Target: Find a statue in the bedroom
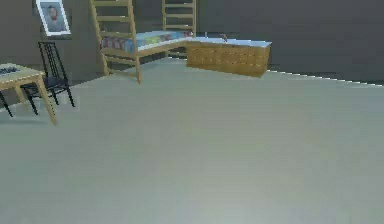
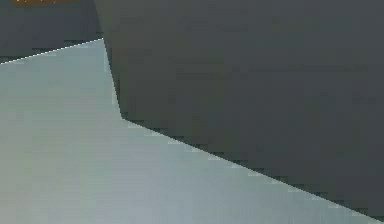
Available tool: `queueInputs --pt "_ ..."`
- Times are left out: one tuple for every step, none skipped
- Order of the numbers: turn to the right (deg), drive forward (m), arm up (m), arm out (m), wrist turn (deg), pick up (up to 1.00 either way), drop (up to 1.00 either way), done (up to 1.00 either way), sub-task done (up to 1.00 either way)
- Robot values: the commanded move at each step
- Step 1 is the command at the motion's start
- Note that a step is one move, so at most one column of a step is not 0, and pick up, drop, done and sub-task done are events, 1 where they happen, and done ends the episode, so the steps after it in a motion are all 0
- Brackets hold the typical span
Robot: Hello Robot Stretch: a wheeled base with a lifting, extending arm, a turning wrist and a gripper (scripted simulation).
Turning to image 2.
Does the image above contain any brown framed wall picture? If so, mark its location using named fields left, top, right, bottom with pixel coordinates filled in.
left=12, top=0, right=82, bottom=6

